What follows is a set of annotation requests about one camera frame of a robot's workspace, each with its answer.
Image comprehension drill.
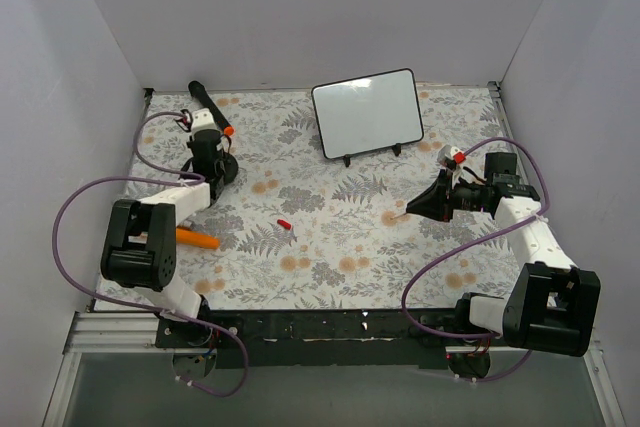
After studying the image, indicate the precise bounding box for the black whiteboard easel stand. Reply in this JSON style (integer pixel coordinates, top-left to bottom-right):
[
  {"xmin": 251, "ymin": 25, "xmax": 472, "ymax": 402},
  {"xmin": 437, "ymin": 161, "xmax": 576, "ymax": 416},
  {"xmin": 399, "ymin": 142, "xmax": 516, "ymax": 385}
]
[{"xmin": 340, "ymin": 143, "xmax": 403, "ymax": 168}]

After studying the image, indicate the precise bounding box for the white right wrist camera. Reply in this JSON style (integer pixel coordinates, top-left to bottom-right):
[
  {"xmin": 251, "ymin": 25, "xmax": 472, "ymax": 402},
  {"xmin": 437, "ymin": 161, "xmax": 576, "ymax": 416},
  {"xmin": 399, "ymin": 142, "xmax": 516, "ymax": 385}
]
[{"xmin": 437, "ymin": 144, "xmax": 466, "ymax": 171}]

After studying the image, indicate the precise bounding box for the black round microphone stand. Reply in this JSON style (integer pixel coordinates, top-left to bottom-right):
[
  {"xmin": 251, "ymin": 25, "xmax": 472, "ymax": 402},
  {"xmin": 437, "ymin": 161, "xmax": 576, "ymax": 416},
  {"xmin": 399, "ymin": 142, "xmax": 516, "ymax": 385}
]
[{"xmin": 181, "ymin": 151, "xmax": 239, "ymax": 190}]

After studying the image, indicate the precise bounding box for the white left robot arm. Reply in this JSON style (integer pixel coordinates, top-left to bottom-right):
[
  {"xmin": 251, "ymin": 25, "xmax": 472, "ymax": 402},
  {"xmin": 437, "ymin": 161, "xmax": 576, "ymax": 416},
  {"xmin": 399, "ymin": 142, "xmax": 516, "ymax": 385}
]
[{"xmin": 101, "ymin": 129, "xmax": 238, "ymax": 347}]

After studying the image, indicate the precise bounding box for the floral patterned table mat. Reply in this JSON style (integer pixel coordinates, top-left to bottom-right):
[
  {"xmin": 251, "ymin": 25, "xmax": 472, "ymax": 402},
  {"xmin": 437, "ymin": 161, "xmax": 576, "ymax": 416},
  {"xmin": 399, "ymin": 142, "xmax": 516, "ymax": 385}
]
[{"xmin": 92, "ymin": 87, "xmax": 524, "ymax": 312}]

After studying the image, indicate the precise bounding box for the black framed whiteboard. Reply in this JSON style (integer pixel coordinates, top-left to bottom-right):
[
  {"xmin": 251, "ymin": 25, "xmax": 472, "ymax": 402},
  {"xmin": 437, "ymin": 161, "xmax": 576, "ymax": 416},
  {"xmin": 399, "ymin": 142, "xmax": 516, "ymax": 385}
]
[{"xmin": 311, "ymin": 68, "xmax": 424, "ymax": 160}]

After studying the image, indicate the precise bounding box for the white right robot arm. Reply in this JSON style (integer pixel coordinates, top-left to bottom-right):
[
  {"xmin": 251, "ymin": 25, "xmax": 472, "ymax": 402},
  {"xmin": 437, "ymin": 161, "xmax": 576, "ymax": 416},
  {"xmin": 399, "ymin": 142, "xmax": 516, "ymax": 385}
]
[{"xmin": 406, "ymin": 145, "xmax": 601, "ymax": 357}]

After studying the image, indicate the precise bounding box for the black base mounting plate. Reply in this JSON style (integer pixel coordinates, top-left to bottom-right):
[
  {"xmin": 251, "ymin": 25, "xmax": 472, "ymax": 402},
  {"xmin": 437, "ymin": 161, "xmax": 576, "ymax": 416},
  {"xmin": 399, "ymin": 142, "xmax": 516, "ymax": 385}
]
[{"xmin": 155, "ymin": 308, "xmax": 505, "ymax": 369}]

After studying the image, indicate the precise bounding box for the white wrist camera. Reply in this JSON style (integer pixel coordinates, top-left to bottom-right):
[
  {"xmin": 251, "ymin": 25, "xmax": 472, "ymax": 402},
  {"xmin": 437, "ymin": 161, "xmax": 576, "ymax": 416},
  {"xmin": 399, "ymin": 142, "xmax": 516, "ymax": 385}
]
[
  {"xmin": 191, "ymin": 108, "xmax": 217, "ymax": 134},
  {"xmin": 437, "ymin": 144, "xmax": 466, "ymax": 171}
]

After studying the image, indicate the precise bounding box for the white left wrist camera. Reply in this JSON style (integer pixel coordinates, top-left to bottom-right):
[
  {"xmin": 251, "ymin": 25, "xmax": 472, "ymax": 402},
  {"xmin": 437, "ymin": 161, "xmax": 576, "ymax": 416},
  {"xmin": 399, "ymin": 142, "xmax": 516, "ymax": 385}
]
[{"xmin": 191, "ymin": 108, "xmax": 217, "ymax": 134}]

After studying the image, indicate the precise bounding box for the red marker cap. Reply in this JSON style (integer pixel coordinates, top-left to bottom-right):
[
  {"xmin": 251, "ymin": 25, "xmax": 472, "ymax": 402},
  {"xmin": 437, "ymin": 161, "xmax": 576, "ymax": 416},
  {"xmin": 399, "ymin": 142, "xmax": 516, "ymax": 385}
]
[{"xmin": 277, "ymin": 219, "xmax": 292, "ymax": 230}]

